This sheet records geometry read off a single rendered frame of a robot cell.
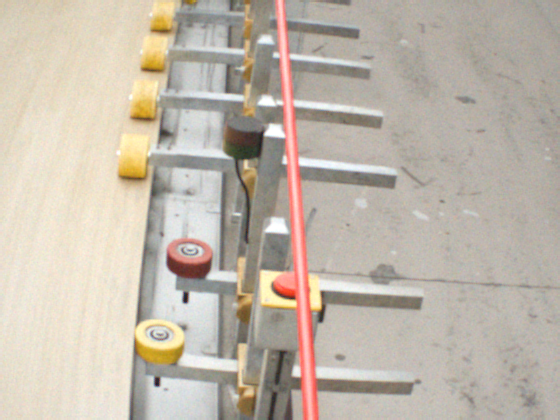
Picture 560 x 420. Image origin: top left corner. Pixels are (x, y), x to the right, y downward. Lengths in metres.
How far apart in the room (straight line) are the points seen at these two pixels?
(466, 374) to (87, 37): 1.46
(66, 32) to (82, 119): 0.51
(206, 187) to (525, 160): 2.12
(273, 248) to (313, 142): 2.77
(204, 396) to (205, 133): 1.04
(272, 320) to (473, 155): 3.24
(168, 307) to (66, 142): 0.40
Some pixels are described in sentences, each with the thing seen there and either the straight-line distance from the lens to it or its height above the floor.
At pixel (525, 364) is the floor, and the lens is 3.49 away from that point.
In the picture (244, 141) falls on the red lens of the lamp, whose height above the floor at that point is 1.16.
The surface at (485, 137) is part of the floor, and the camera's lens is 4.78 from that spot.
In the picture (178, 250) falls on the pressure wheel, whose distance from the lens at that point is 2.05.
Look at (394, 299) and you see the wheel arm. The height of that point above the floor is 0.85.
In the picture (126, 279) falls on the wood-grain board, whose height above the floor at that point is 0.90.
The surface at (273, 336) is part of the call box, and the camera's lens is 1.43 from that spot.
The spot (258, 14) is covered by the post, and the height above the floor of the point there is 1.08.
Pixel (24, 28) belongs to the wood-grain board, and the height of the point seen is 0.90.
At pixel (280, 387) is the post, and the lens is 1.50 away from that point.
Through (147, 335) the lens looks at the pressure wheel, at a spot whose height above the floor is 0.90.
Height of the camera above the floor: 2.02
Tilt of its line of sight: 30 degrees down
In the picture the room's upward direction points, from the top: 8 degrees clockwise
